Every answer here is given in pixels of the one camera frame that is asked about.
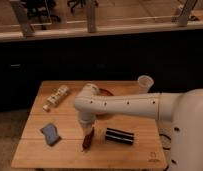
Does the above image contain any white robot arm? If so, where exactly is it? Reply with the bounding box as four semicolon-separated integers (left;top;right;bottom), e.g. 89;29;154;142
74;84;203;171

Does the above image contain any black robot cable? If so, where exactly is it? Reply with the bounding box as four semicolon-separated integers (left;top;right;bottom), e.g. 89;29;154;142
159;133;173;151

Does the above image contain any right metal window post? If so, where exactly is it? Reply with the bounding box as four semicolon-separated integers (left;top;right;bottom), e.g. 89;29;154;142
177;0;198;27

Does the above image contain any middle metal window post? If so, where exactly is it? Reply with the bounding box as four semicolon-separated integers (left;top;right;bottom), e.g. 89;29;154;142
86;0;96;33

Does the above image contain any black striped rectangular box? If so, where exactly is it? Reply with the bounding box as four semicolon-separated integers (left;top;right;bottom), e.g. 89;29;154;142
105;128;134;145

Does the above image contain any black office chair right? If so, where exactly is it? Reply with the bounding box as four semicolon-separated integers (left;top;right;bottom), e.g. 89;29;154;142
67;0;99;14

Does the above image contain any black office chair left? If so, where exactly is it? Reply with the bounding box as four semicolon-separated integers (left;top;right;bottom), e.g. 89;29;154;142
21;0;61;22

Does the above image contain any left metal window post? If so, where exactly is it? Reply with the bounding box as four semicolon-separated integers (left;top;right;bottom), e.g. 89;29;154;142
9;0;34;37

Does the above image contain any dark red pepper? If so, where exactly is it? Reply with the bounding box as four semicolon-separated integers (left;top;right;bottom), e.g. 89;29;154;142
82;128;95;150

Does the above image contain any metal window post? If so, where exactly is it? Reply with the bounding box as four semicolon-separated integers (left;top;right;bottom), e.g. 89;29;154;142
177;0;198;27
86;0;96;33
9;0;34;37

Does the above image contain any black office chair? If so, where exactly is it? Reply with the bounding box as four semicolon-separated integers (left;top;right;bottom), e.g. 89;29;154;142
21;0;61;22
67;0;99;14

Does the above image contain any orange round bowl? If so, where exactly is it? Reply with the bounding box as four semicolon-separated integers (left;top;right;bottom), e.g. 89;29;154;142
96;88;113;119

